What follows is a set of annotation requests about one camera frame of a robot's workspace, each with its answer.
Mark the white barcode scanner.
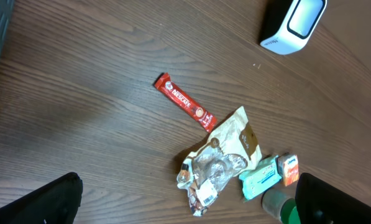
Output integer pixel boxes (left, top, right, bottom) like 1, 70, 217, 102
259, 0, 327, 55

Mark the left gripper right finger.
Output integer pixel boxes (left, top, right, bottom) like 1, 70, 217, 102
295, 172, 371, 224

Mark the red Nescafe stick sachet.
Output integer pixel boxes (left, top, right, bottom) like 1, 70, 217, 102
154, 73, 217, 133

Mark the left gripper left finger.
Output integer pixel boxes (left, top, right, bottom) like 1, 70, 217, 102
0, 172, 83, 224

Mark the orange tissue pack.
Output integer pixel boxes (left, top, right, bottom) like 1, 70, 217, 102
278, 154, 300, 187

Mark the brown cookie bag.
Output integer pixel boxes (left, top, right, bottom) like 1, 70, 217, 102
176, 106, 262, 217

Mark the green wet wipes pack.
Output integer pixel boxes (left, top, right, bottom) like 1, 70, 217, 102
239, 156, 282, 200

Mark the green lid jar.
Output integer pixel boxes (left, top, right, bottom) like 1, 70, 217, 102
262, 188, 301, 224

